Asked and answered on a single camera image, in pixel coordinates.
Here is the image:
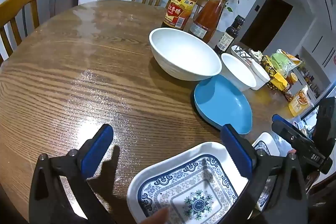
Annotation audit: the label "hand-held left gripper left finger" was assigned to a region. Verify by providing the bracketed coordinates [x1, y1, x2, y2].
[29, 123, 116, 224]

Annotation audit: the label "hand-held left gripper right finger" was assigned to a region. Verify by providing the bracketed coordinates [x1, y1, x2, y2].
[220, 123, 309, 224]

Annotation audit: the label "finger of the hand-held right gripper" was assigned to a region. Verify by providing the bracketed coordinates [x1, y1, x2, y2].
[272, 114, 332, 174]

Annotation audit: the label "blue plate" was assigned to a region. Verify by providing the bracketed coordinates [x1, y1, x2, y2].
[194, 74, 253, 135]

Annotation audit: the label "blue patterned square dish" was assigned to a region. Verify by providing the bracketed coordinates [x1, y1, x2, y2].
[251, 132, 280, 211]
[126, 142, 250, 224]

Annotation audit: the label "white round cup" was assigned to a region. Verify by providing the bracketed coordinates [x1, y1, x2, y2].
[248, 59, 271, 90]

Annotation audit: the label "small white bowl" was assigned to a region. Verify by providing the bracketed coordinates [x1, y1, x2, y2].
[220, 53, 257, 92]

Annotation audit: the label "large white bowl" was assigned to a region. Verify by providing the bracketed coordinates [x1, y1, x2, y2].
[149, 28, 223, 82]

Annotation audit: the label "person's left hand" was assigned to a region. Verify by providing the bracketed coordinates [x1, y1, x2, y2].
[139, 207, 170, 224]

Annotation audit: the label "yellow noodle packet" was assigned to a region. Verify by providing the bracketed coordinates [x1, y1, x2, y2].
[287, 85, 311, 117]

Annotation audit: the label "white cabinet shelf with jars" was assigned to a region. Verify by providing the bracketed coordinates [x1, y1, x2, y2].
[298, 60, 322, 98]

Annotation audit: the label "orange slice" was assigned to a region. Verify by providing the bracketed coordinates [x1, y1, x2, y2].
[287, 73, 299, 86]

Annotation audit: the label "yellow patterned snack packet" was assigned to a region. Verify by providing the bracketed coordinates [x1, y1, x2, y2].
[262, 55, 291, 91]

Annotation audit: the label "white and orange packet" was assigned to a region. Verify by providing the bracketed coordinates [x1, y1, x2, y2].
[276, 49, 303, 69]

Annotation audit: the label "green snack packet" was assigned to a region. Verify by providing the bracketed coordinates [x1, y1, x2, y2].
[270, 53, 292, 75]

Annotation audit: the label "white crumpled wrapper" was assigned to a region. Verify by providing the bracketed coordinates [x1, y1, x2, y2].
[249, 49, 264, 62]

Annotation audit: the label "patterned rectangular dish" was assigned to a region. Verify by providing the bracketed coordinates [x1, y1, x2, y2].
[230, 45, 256, 64]

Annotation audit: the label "metal tongs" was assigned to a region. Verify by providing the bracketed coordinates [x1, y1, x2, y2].
[234, 46, 249, 59]

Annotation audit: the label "dark soy sauce bottle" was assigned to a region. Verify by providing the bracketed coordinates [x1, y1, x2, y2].
[214, 15, 246, 54]

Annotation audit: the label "brown door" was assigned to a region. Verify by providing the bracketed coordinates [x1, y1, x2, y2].
[240, 0, 293, 50]

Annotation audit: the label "red sauce bottle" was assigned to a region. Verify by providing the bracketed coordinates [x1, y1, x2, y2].
[189, 0, 229, 43]

